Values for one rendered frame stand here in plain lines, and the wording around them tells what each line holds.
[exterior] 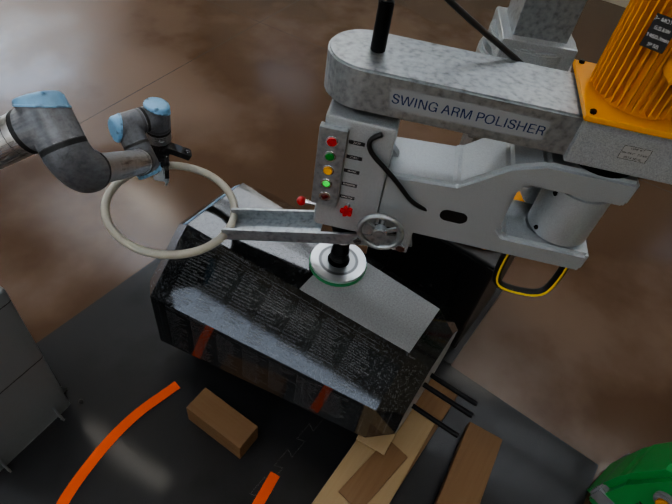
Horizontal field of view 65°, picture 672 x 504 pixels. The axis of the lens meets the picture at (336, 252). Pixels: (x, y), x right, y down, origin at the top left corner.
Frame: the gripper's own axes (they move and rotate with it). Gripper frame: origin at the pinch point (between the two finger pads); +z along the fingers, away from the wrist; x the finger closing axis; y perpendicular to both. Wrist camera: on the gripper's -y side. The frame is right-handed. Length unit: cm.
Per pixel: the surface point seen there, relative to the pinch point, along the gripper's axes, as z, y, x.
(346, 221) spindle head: -37, -48, 65
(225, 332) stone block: 20, -12, 64
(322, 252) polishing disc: -5, -50, 52
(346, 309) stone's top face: -3, -51, 77
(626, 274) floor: 63, -267, 49
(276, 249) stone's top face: 0, -35, 44
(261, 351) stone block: 18, -23, 76
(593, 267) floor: 65, -249, 39
